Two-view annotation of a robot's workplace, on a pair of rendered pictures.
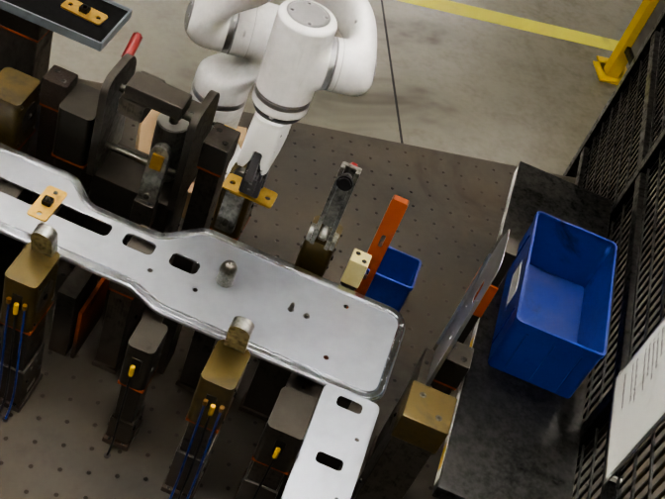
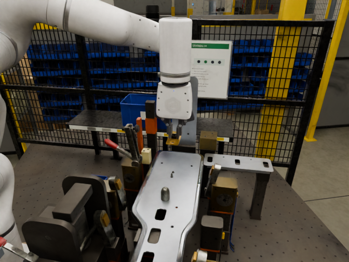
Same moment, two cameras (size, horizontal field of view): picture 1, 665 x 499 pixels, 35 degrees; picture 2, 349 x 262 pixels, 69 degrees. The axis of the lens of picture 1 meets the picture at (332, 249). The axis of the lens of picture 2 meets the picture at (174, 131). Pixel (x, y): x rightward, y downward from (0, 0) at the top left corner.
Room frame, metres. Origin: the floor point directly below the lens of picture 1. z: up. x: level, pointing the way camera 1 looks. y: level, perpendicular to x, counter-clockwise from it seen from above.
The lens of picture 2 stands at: (1.11, 0.83, 1.62)
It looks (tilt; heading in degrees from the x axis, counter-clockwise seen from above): 27 degrees down; 280
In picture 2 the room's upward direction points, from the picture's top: straight up
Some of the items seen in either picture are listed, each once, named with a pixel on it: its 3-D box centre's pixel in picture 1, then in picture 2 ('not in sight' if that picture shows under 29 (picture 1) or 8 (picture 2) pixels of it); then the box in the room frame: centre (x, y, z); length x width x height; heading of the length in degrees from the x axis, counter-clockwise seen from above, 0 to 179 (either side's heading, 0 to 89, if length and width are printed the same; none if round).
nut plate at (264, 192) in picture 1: (250, 188); (174, 136); (1.23, 0.16, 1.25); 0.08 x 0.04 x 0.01; 89
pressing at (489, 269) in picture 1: (463, 312); (184, 112); (1.25, -0.24, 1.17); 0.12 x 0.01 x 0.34; 0
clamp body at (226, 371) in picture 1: (201, 431); (224, 218); (1.04, 0.08, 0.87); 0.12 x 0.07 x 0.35; 0
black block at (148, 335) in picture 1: (131, 392); (213, 252); (1.08, 0.22, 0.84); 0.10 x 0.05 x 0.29; 0
